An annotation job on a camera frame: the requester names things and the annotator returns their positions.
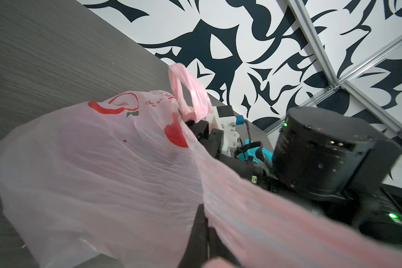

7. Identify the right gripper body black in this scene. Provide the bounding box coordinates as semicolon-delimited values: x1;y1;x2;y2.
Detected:
186;120;271;181

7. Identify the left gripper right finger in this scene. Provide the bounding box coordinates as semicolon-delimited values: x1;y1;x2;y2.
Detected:
208;227;241;268

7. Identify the pink plastic bag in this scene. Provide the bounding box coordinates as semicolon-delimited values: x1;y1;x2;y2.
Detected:
0;64;402;268

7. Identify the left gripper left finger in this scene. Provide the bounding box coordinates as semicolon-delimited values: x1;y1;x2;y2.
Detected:
178;204;208;268

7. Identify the teal plastic basket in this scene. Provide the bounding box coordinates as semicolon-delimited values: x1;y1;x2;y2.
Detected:
237;139;273;163

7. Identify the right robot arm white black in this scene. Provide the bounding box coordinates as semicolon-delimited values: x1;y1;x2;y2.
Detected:
186;107;402;247

